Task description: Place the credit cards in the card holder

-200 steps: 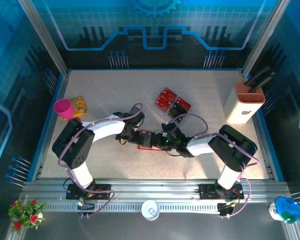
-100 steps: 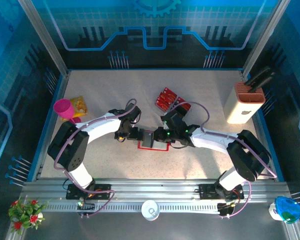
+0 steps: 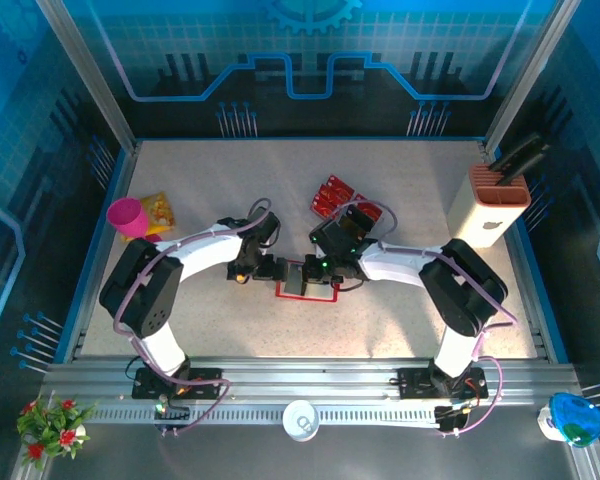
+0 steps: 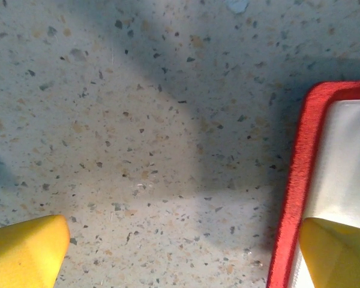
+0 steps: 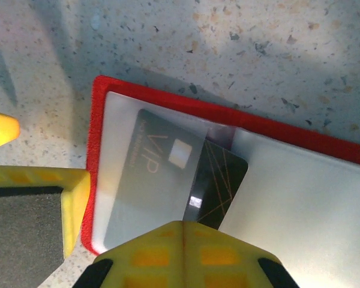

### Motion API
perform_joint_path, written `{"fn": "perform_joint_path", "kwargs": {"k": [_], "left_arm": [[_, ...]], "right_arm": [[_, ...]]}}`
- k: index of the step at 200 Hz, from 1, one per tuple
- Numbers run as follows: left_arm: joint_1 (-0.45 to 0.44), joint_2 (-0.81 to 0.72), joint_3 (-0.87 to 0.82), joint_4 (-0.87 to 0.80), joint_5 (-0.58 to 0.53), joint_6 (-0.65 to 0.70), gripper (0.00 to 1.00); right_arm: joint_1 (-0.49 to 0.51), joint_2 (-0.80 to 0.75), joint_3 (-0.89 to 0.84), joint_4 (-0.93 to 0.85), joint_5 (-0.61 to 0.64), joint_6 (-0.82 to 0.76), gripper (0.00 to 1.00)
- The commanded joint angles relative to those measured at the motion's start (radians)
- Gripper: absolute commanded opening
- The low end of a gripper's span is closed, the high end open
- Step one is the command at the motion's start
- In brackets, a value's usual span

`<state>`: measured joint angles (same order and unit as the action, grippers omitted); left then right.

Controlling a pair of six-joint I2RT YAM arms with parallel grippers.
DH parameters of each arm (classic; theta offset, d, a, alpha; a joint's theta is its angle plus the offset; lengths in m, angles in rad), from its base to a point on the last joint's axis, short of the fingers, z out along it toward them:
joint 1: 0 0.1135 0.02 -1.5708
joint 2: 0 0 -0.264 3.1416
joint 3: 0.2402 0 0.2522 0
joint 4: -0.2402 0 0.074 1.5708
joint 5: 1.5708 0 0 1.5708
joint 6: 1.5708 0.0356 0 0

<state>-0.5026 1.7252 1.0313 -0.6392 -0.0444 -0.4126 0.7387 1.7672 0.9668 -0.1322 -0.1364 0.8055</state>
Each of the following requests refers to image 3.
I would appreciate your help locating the black credit card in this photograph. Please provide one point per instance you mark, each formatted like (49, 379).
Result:
(295, 280)
(354, 221)

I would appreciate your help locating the red card holder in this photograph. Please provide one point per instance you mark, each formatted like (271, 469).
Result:
(320, 292)

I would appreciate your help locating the red packets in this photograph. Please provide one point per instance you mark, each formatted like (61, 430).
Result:
(351, 192)

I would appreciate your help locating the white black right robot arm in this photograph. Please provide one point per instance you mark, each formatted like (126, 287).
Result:
(395, 265)

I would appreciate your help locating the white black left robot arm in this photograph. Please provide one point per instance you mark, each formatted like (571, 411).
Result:
(205, 255)

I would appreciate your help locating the red credit card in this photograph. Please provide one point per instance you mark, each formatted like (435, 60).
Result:
(331, 193)
(371, 210)
(339, 182)
(324, 205)

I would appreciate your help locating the yellow snack bag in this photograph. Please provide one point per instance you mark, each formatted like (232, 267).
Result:
(159, 207)

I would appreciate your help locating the pink plastic goblet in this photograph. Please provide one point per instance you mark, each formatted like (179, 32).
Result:
(126, 216)

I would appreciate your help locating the beige knife block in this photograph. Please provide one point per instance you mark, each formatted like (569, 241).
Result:
(480, 220)

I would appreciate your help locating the black controller box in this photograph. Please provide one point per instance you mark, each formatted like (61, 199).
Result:
(175, 412)
(447, 417)

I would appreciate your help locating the artificial plant with red flowers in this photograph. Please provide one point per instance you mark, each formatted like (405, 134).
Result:
(55, 430)

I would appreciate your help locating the blue green globe toy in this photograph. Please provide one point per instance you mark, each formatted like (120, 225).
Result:
(575, 415)

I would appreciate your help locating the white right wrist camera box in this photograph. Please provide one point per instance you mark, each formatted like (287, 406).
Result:
(315, 240)

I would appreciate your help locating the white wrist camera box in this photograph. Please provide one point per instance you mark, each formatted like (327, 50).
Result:
(315, 240)
(268, 243)

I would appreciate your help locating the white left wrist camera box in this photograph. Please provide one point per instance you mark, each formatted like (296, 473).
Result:
(268, 243)

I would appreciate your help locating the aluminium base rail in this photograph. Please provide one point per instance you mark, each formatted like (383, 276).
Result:
(330, 372)

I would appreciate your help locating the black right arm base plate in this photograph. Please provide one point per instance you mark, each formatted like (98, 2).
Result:
(412, 382)

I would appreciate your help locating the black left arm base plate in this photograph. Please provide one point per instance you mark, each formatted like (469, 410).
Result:
(145, 385)

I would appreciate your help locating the aluminium frame post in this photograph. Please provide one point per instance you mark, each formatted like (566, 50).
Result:
(528, 75)
(95, 75)

